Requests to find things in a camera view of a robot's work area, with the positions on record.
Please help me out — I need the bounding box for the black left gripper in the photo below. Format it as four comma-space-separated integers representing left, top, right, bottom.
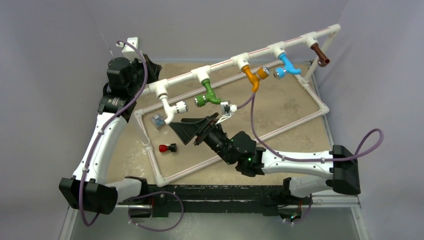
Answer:
127, 54, 162, 95

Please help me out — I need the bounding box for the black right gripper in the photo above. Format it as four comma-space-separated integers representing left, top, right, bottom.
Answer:
169, 112, 235, 166

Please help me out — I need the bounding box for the white faucet chrome knob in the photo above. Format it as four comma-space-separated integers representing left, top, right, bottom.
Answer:
159, 94, 189, 125

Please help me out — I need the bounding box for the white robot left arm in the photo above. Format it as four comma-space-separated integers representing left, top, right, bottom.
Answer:
58, 54, 162, 215

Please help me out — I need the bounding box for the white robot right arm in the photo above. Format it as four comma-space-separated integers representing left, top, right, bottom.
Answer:
169, 112, 361, 204

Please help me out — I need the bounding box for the green faucet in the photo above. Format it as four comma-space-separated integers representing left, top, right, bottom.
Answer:
194, 78, 222, 108

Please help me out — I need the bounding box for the small clear blue box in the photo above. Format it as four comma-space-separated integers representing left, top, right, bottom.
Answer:
150, 114, 166, 130

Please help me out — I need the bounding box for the orange faucet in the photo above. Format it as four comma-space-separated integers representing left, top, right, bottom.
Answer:
241, 65, 270, 93

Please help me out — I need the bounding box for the blue faucet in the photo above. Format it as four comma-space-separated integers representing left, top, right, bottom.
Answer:
273, 53, 301, 79

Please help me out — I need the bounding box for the brown faucet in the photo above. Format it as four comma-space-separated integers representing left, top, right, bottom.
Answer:
310, 42, 331, 68

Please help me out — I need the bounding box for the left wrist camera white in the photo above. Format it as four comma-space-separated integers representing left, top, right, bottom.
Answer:
116, 37, 141, 61

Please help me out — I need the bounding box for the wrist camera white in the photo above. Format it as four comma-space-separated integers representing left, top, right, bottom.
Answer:
216, 101, 238, 124
116, 37, 141, 61

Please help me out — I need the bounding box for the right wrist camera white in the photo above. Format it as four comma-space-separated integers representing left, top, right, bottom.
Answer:
216, 101, 238, 124

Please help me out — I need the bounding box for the red black faucet handle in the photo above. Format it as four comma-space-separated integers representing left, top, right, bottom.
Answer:
158, 143, 178, 153

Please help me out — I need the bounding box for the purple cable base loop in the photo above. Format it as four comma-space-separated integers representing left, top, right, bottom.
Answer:
128, 191, 185, 232

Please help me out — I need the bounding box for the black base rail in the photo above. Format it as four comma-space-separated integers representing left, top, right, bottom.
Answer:
122, 184, 313, 219

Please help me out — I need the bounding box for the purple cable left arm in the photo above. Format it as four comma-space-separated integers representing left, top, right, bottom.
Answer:
78, 40, 149, 228

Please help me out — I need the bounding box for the white PVC pipe frame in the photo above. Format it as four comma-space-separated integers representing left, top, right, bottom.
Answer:
128, 24, 341, 186

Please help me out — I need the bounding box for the aluminium table frame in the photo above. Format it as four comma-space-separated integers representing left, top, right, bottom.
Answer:
59, 183, 369, 240

